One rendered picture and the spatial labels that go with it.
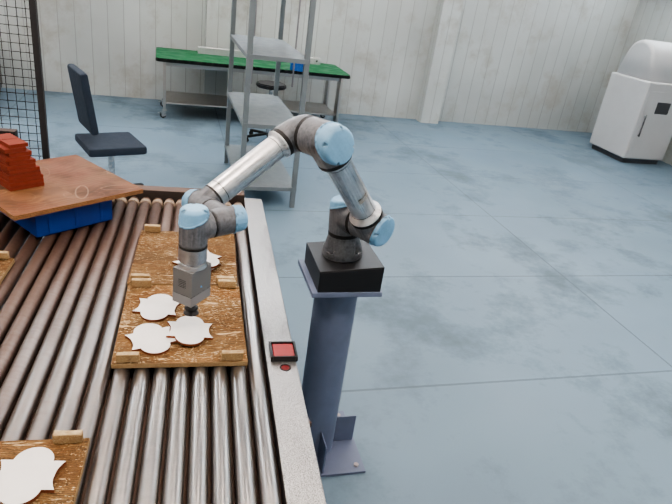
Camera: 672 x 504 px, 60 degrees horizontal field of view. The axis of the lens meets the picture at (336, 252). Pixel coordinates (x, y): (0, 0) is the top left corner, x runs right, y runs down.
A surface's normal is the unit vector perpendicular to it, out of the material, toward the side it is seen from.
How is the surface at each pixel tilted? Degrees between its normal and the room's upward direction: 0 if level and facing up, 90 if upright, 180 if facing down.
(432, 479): 0
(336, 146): 82
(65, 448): 0
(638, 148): 90
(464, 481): 0
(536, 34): 90
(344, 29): 90
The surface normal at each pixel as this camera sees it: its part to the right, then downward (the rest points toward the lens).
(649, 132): 0.25, 0.45
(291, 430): 0.13, -0.89
